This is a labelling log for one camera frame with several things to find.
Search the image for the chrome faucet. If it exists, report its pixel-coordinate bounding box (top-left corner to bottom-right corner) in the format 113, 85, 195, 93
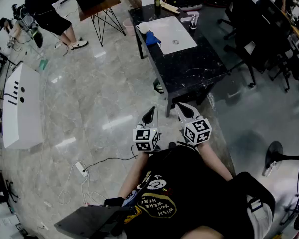
180, 10, 200, 30

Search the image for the black tripod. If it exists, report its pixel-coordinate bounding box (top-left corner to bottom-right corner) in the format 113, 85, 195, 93
0, 41, 23, 67

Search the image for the grey bag with black strap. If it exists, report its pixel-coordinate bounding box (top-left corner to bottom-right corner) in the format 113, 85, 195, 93
246, 194, 274, 239

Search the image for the blue cloth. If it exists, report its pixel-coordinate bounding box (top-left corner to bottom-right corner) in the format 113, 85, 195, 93
145, 30, 162, 47

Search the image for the black cable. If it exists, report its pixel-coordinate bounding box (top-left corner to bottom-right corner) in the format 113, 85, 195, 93
82, 144, 142, 172

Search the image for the green dustpan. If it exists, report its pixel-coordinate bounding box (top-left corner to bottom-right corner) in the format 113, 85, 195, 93
38, 58, 49, 71

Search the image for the dark soap bottle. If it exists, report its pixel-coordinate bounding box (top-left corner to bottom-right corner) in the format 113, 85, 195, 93
153, 0, 162, 16

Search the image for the black marble table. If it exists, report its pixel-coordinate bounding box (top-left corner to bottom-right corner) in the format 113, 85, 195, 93
128, 3, 231, 118

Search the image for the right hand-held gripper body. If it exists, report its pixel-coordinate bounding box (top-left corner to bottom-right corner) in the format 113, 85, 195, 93
180, 115, 213, 147

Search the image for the person's left forearm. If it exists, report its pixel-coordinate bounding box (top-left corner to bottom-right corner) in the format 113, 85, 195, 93
118, 150, 150, 199

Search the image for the wooden table with wire legs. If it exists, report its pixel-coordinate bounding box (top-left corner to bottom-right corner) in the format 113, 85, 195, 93
77, 0, 127, 47

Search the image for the black flat case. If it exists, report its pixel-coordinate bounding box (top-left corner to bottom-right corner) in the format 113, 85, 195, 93
54, 205, 135, 239

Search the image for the person's chin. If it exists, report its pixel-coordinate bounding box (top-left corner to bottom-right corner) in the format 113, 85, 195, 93
184, 225, 225, 239

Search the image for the clear plastic bottle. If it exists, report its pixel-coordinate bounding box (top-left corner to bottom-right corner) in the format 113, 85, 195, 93
263, 161, 277, 177

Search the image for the black round bin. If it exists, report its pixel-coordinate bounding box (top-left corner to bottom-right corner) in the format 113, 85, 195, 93
153, 78, 165, 94

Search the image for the black office chair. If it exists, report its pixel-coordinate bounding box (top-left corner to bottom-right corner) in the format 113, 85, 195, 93
224, 0, 299, 93
217, 0, 260, 41

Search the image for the person's black printed t-shirt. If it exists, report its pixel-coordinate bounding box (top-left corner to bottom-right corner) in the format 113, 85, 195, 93
119, 144, 276, 239

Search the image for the white power strip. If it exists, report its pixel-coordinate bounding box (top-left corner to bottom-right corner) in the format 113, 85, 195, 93
75, 161, 88, 177

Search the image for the person's right forearm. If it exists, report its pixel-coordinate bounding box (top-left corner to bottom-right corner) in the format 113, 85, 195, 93
198, 142, 234, 181

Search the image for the white cup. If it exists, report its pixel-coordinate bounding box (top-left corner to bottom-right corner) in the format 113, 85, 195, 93
135, 22, 150, 34

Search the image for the pink bucket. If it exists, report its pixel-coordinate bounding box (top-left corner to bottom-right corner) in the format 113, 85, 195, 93
122, 18, 136, 36

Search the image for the white sink basin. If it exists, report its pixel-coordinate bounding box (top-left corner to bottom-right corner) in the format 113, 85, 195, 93
146, 15, 198, 55

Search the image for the beige wooden board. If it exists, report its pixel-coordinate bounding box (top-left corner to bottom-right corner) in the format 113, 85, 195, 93
160, 1, 180, 14

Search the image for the white cable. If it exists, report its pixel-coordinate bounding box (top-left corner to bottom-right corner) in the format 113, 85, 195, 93
57, 162, 108, 206

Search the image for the round table with black pedestal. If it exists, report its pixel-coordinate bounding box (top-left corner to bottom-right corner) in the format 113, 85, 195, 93
265, 123, 299, 199

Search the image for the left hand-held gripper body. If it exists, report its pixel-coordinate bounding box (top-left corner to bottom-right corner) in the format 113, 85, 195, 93
132, 122, 161, 153

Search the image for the white console with black holes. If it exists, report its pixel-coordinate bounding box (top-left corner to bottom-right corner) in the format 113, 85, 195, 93
2, 63, 44, 150

